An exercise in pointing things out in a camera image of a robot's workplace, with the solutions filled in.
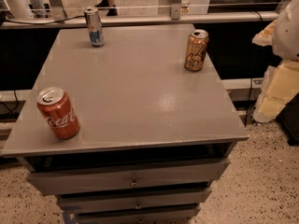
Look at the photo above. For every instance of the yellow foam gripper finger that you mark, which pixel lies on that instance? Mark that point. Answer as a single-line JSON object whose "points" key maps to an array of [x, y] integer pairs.
{"points": [[280, 85], [264, 38]]}

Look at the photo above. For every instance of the orange soda can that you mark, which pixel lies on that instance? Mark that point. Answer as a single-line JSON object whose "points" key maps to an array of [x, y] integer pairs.
{"points": [[196, 50]]}

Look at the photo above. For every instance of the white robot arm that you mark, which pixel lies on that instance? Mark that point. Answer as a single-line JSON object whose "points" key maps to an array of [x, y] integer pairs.
{"points": [[285, 40]]}

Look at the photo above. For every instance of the silver blue energy drink can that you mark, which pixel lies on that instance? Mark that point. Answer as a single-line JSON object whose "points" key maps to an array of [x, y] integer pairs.
{"points": [[94, 26]]}

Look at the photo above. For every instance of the red Coca-Cola can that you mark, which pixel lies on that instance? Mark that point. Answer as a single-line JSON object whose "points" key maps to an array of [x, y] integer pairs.
{"points": [[56, 108]]}

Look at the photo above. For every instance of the grey top drawer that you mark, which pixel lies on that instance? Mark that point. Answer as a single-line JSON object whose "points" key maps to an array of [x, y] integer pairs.
{"points": [[128, 177]]}

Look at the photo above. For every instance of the grey drawer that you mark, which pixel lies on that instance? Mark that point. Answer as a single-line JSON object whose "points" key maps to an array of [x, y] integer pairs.
{"points": [[135, 200], [128, 177], [139, 216]]}

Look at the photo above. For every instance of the person legs black shoes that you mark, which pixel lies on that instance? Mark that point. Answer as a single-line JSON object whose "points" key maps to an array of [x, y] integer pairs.
{"points": [[110, 5]]}

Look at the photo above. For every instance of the grey bottom drawer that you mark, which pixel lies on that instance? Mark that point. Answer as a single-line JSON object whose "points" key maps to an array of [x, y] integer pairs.
{"points": [[139, 216]]}

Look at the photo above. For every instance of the grey middle drawer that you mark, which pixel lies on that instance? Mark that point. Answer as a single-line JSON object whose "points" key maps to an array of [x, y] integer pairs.
{"points": [[135, 200]]}

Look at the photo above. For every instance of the grey metal railing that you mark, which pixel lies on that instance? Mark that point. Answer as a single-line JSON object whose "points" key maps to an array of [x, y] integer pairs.
{"points": [[70, 13]]}

